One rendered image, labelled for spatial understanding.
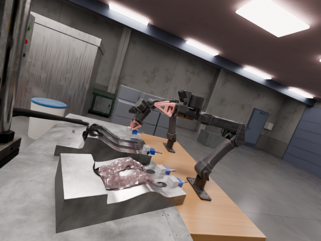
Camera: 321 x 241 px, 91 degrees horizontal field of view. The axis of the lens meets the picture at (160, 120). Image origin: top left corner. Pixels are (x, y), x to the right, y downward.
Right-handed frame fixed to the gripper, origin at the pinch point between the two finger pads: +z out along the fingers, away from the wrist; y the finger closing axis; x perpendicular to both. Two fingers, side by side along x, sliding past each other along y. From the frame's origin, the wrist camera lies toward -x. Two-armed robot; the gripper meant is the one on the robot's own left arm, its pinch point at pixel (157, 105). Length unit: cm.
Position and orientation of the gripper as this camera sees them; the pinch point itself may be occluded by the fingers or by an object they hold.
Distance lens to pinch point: 75.2
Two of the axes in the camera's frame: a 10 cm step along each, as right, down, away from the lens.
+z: -9.3, -2.3, -2.9
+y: 2.3, 2.3, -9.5
